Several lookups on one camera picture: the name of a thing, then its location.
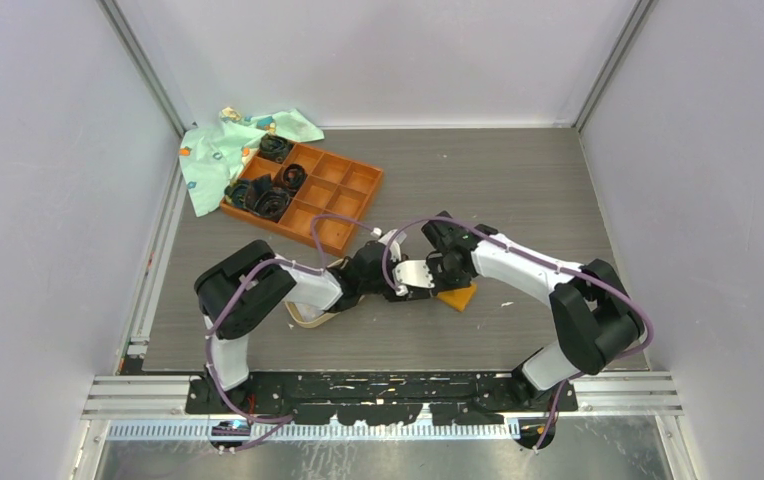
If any orange leather card holder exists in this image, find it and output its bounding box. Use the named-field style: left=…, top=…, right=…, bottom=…
left=436, top=283, right=478, bottom=312

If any oval wooden card tray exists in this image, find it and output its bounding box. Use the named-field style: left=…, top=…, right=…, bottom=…
left=282, top=257, right=365, bottom=328

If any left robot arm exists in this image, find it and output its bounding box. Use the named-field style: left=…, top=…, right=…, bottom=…
left=194, top=240, right=407, bottom=413

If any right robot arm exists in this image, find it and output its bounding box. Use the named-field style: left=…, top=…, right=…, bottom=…
left=421, top=212, right=647, bottom=411

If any orange compartment organizer tray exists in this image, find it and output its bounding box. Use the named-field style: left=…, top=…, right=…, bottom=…
left=220, top=141, right=384, bottom=256

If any rolled dark belt middle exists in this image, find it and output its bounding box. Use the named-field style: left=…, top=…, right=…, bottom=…
left=278, top=163, right=308, bottom=195

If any rolled dark belt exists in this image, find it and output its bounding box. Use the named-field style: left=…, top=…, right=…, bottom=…
left=224, top=179, right=260, bottom=210
left=278, top=163, right=308, bottom=195
left=258, top=134, right=294, bottom=164
left=244, top=175, right=292, bottom=222

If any rolled dark belt front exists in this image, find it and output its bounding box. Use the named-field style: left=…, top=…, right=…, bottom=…
left=244, top=175, right=292, bottom=222

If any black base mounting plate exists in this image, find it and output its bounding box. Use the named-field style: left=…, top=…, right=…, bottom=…
left=185, top=371, right=578, bottom=426

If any rolled dark belt left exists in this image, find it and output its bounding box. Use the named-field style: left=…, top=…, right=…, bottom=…
left=224, top=179, right=260, bottom=210

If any rolled dark belt top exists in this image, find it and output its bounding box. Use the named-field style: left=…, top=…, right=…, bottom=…
left=258, top=134, right=294, bottom=164

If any green patterned cloth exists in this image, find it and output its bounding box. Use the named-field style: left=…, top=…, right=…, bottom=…
left=178, top=107, right=324, bottom=217

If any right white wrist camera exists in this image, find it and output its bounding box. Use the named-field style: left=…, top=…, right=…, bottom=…
left=393, top=260, right=435, bottom=296

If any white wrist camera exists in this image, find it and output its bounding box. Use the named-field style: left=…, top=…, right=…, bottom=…
left=377, top=229, right=408, bottom=256
left=393, top=260, right=435, bottom=296

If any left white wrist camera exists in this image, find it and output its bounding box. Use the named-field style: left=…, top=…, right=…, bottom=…
left=377, top=229, right=408, bottom=256

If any white slotted cable duct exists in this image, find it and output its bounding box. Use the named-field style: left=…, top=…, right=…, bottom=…
left=106, top=418, right=520, bottom=441

